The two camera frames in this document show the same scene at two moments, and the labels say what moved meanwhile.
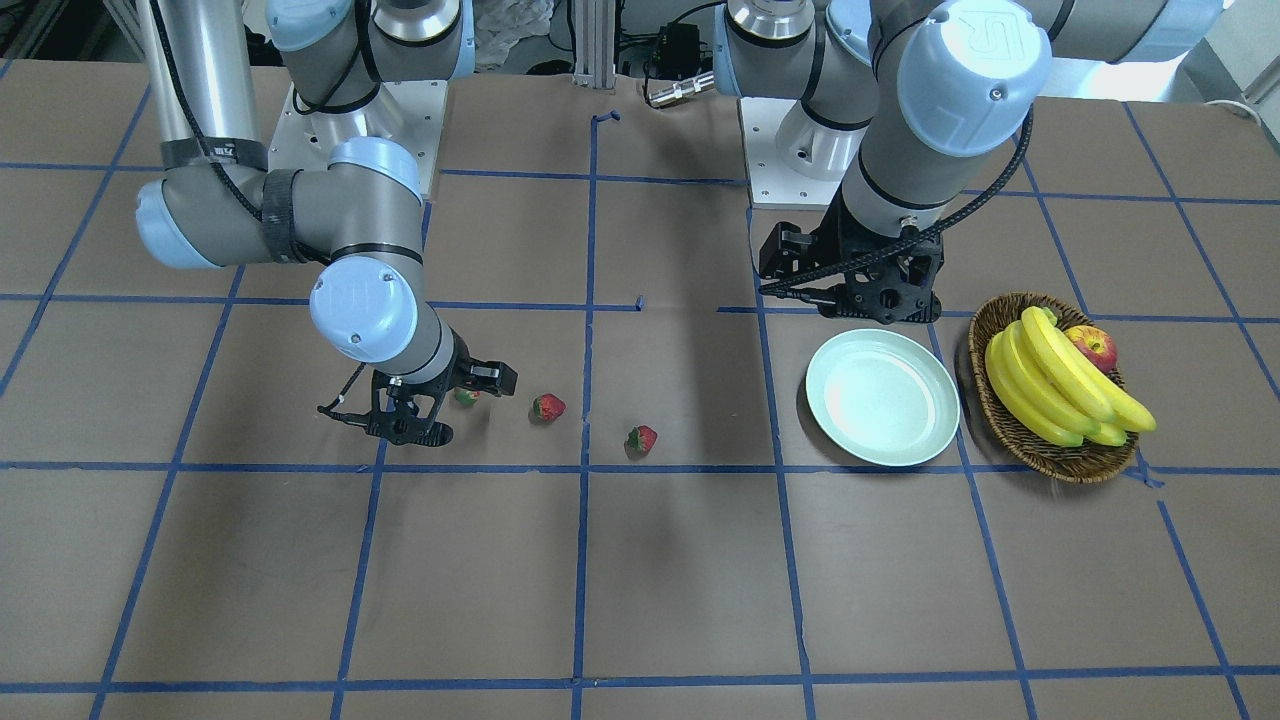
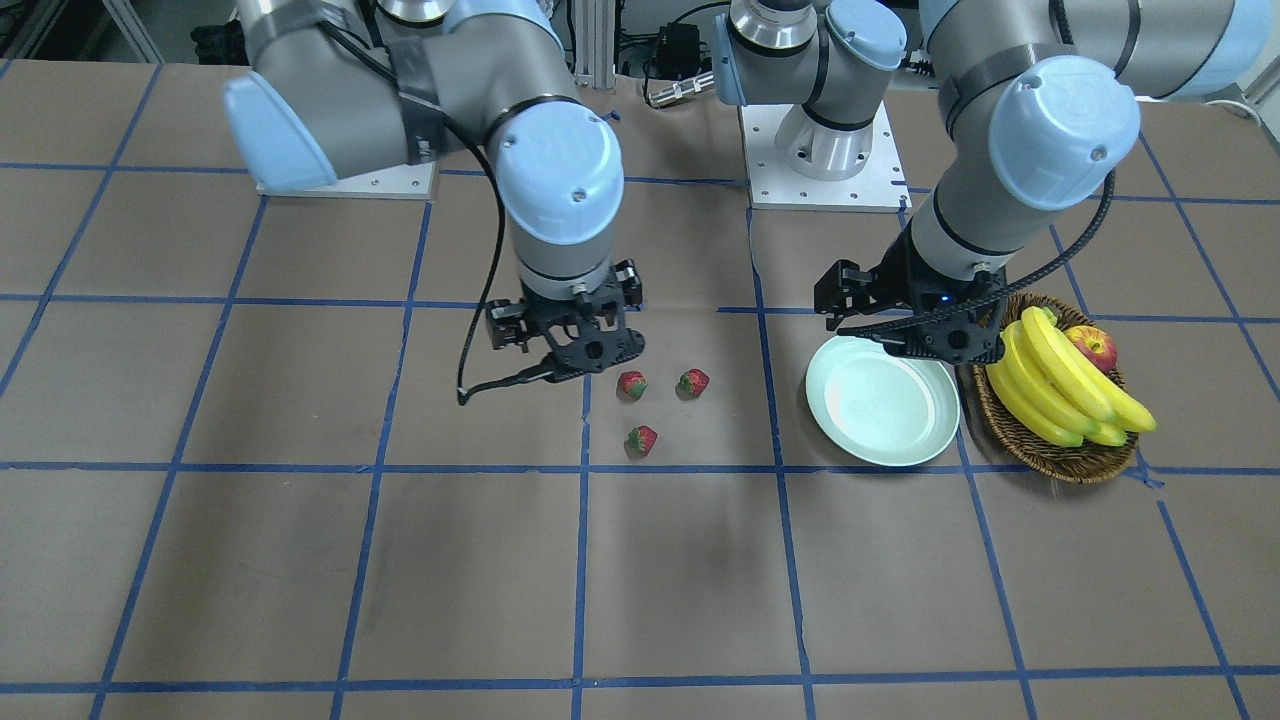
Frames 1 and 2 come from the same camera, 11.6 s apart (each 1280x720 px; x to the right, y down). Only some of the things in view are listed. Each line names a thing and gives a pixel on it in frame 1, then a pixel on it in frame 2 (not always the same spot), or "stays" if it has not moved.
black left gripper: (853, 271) to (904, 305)
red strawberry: (545, 409) to (634, 383)
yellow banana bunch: (1054, 390) stays
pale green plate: (883, 397) stays
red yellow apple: (1096, 345) stays
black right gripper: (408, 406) to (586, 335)
